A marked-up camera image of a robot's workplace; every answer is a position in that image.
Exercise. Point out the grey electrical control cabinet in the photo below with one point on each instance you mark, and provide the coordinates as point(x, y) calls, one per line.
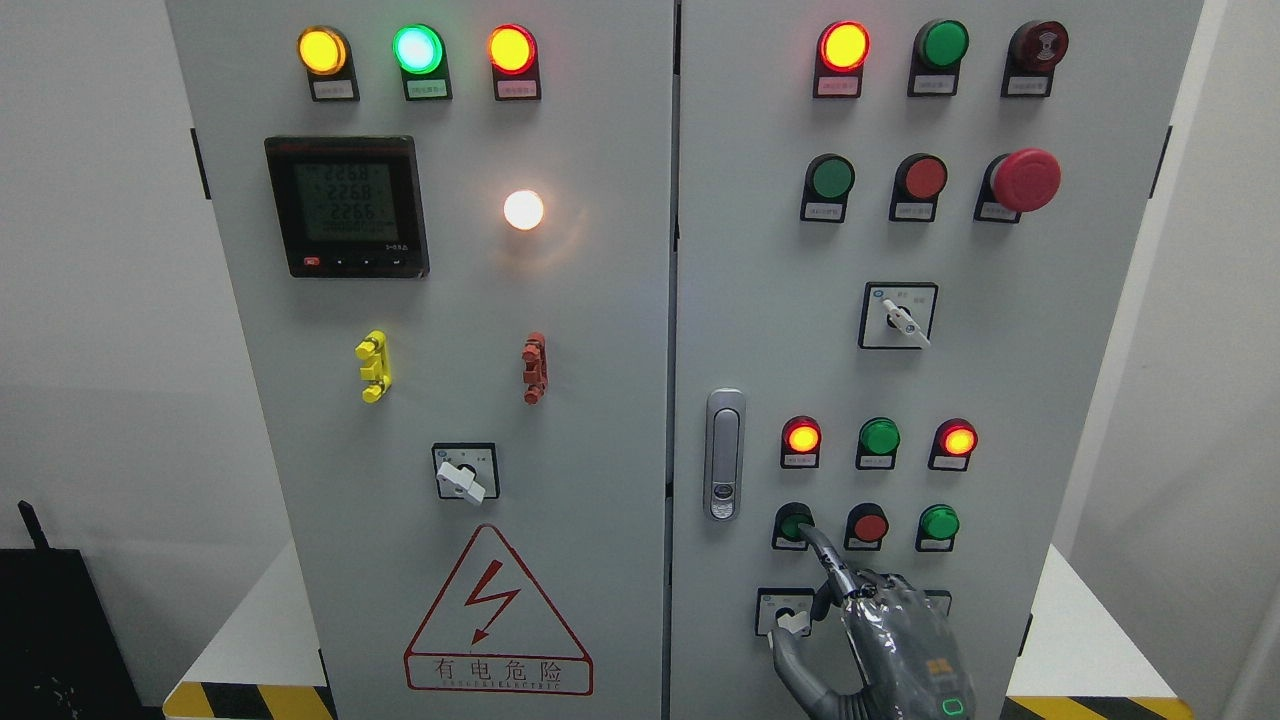
point(670, 147)

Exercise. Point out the black knob selector switch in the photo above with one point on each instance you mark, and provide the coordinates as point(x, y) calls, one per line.
point(940, 600)

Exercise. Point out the red push button lower row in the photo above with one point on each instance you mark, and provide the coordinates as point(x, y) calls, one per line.
point(866, 527)

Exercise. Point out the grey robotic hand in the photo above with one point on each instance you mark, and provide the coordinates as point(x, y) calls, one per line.
point(905, 650)

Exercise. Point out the white platform with hazard stripes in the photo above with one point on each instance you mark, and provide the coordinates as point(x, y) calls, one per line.
point(1076, 662)

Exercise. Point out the red lit indicator lamp left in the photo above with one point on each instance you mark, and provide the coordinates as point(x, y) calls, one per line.
point(513, 53)

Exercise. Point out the lower white rotary selector switch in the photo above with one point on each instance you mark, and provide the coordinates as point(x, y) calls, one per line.
point(794, 605)

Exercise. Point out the silver cabinet door handle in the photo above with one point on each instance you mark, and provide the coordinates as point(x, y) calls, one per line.
point(723, 453)

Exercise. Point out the left white rotary selector switch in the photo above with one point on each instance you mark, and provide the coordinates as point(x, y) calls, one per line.
point(466, 471)

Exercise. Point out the black digital power meter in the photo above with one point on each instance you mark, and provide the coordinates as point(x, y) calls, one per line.
point(349, 206)

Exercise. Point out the upper right white selector switch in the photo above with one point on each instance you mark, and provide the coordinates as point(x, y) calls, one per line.
point(897, 315)

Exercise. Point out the yellow terminal connector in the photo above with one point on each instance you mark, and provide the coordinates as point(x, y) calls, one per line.
point(374, 371)

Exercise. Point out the red indicator lamp lower left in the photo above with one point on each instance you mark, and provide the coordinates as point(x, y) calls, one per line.
point(800, 443)

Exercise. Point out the red terminal connector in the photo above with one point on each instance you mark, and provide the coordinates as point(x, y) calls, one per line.
point(534, 355)

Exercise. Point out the dark red buzzer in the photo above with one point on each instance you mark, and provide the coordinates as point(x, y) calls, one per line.
point(1032, 57)

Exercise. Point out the green indicator lamp lower middle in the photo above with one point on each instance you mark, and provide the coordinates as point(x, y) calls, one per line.
point(879, 440)

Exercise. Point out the red push button row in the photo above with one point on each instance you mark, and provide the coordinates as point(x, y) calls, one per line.
point(866, 527)
point(917, 185)

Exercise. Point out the green start push button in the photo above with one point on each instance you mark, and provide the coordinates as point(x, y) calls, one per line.
point(789, 521)

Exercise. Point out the green lamp top right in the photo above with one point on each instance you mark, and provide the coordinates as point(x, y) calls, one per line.
point(938, 51)

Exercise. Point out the white lit indicator lamp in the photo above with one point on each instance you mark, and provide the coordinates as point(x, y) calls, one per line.
point(524, 210)

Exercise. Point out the black device with antenna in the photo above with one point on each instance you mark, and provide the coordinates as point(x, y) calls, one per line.
point(59, 656)

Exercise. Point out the red emergency stop mushroom button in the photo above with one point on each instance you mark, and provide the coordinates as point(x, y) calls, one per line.
point(1015, 183)

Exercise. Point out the green push button upper row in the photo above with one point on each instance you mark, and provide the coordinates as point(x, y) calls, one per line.
point(826, 189)

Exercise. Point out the white rotary selector switch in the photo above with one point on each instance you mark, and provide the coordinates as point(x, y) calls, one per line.
point(794, 605)
point(466, 471)

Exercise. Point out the green indicator lamp top left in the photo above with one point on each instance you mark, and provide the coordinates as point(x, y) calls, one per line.
point(423, 63)

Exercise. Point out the red lit lamp top right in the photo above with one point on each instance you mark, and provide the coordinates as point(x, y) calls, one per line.
point(840, 55)

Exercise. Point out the red lit lamp lower right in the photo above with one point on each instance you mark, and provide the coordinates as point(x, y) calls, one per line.
point(953, 445)

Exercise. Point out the green push button lower right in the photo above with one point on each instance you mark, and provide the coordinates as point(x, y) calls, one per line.
point(937, 529)

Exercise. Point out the green indicator lamp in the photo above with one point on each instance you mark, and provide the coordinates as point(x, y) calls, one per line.
point(423, 63)
point(879, 440)

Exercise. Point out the red push button upper row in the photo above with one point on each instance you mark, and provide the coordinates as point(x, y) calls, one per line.
point(917, 185)

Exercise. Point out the red electrical hazard warning sticker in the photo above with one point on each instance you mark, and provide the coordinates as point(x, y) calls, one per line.
point(492, 628)

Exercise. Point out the yellow indicator lamp top left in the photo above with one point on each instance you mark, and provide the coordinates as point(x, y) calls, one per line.
point(324, 53)

